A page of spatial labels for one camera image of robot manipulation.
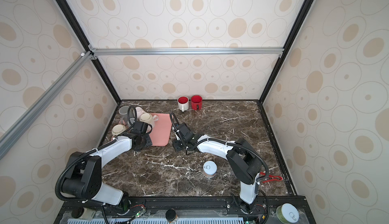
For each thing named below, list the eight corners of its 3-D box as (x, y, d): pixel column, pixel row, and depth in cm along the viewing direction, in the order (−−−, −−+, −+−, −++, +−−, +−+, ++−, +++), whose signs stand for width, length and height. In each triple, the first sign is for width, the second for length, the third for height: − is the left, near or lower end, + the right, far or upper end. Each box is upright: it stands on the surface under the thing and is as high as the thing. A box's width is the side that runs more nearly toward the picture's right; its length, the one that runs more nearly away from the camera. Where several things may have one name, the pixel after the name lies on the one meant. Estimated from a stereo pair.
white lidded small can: (203, 177, 85) (203, 174, 80) (203, 164, 89) (203, 160, 85) (216, 177, 85) (217, 174, 80) (215, 164, 89) (216, 160, 85)
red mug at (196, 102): (191, 112, 115) (190, 104, 109) (191, 102, 122) (191, 95, 115) (202, 112, 115) (202, 104, 109) (201, 102, 122) (202, 95, 115)
